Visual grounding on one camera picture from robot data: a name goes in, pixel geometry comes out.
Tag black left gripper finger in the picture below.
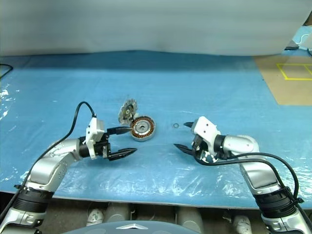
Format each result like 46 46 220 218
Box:
106 126 133 136
108 148 138 162

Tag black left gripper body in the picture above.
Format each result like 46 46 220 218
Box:
94 133 113 160

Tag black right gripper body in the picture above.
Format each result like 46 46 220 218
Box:
191 135 219 163

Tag small metal fan rotor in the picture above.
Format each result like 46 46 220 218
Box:
118 98 141 126

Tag round motor stator copper windings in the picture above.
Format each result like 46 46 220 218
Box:
131 116 157 142

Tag blue plastic table mat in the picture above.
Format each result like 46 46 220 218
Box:
0 50 312 208

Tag white rounded object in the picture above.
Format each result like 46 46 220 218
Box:
86 208 105 227
233 214 252 234

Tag grey rounded shape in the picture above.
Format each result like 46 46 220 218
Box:
177 206 203 233

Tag grey robot torso silver chevron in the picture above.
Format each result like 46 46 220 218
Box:
62 220 203 234

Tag brown cardboard sheet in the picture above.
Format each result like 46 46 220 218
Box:
253 55 312 106

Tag white foam backdrop sheet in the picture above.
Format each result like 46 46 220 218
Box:
0 0 312 58

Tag light blue background board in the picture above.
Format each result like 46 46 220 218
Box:
291 25 312 50

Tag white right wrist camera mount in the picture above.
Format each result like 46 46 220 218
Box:
191 116 221 156

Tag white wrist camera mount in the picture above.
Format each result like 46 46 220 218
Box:
85 117 106 160
191 116 221 156

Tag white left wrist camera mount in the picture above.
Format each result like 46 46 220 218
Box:
85 117 106 160

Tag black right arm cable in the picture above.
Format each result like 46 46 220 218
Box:
192 146 312 220

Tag thin black cable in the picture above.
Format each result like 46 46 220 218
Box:
0 63 13 79

